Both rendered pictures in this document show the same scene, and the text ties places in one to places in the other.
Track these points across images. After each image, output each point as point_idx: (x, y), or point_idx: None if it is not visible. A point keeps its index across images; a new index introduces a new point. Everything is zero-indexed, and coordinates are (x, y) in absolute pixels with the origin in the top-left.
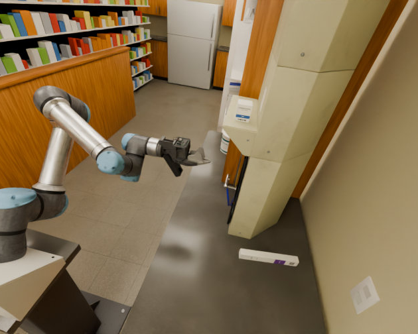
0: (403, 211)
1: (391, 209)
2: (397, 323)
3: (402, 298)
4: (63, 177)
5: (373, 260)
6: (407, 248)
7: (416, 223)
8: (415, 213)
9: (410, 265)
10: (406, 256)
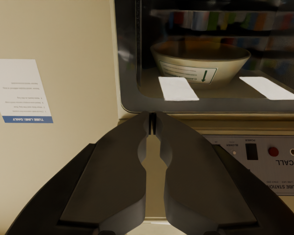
0: (94, 61)
1: (102, 53)
2: (18, 0)
3: (35, 17)
4: None
5: (70, 5)
6: (68, 46)
7: (81, 64)
8: (87, 67)
9: (56, 41)
10: (63, 42)
